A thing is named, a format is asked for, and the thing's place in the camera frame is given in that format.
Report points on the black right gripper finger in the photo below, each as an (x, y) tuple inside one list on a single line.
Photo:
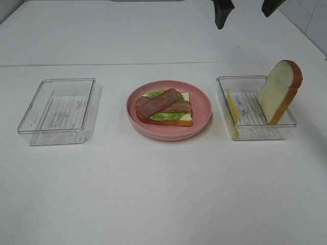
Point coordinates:
[(222, 10), (269, 6)]

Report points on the clear plastic container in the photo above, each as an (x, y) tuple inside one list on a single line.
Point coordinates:
[(62, 111), (252, 124)]

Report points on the bread slice in right container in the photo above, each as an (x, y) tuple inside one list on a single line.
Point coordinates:
[(279, 90)]

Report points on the bacon strip from container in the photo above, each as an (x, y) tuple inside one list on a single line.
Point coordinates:
[(178, 106), (158, 103)]

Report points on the green lettuce leaf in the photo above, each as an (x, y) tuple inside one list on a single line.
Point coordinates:
[(160, 116)]

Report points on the yellow cheese slice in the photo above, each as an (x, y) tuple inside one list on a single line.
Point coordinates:
[(234, 115)]

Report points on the pink round plate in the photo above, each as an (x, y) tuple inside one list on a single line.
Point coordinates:
[(201, 111)]

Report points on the clear plastic left container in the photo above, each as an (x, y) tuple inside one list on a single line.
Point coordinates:
[(62, 111)]

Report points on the clear plastic right container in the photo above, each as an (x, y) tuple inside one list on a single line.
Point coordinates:
[(252, 124)]

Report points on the bread slice from container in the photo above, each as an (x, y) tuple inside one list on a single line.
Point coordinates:
[(185, 121)]

